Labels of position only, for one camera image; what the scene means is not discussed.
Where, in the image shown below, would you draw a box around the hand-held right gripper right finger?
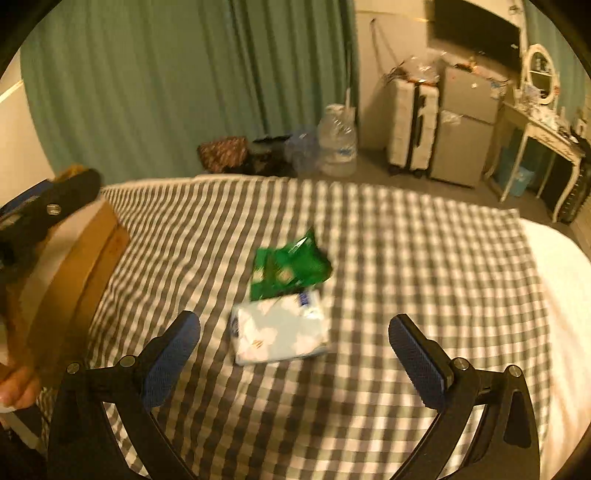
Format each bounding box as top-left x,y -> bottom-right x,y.
388,314 -> 541,480

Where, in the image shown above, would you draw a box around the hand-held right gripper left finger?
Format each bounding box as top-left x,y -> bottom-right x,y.
46,310 -> 201,480

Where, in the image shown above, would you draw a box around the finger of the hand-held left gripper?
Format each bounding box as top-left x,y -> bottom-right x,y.
0,181 -> 56,227
0,168 -> 103,260

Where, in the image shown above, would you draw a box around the brown cardboard box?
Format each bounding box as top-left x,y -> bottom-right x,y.
0,166 -> 131,393

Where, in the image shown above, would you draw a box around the blue white tissue pack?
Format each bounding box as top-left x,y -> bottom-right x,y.
229,291 -> 331,366

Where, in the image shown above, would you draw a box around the green snack packet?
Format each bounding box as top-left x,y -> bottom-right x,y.
250,227 -> 334,301

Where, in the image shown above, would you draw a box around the person's left hand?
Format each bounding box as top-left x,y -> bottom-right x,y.
0,364 -> 42,411

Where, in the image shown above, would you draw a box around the grey white checked blanket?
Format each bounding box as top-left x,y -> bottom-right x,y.
37,175 -> 555,480

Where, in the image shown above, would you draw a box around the wide green curtain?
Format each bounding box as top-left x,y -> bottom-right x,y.
18,0 -> 361,185

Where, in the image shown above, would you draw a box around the white bed sheet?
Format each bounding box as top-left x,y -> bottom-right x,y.
522,217 -> 591,480

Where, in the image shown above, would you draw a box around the floral fabric bag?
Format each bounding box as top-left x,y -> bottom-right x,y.
198,135 -> 252,174

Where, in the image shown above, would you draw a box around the black bag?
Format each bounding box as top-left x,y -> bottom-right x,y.
249,134 -> 296,176

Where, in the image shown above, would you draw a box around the blue bin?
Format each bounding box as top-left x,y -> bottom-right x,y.
499,152 -> 536,197

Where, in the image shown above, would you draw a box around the grey small fridge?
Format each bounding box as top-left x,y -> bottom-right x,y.
427,65 -> 504,188

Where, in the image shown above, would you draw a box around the black hanging garment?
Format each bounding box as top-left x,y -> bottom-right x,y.
558,152 -> 591,224

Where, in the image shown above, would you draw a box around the large clear water jug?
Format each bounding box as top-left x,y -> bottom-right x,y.
318,104 -> 358,178

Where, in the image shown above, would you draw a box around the white suitcase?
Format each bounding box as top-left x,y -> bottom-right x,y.
387,76 -> 440,178

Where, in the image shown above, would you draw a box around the crushed blue water jug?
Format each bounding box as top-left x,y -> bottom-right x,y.
284,131 -> 321,178

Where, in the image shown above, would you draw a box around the white dressing table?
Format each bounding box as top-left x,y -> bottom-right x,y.
482,99 -> 589,224

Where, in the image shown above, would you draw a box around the clear plastic bags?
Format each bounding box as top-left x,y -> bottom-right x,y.
392,55 -> 444,86

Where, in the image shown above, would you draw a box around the white oval mirror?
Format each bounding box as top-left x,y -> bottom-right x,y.
521,44 -> 560,109

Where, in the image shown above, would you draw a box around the narrow green curtain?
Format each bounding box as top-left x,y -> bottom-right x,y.
524,0 -> 568,61

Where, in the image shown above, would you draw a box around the wall cables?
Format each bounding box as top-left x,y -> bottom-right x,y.
367,16 -> 407,79

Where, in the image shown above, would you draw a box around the black wall television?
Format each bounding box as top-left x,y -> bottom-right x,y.
434,0 -> 522,72

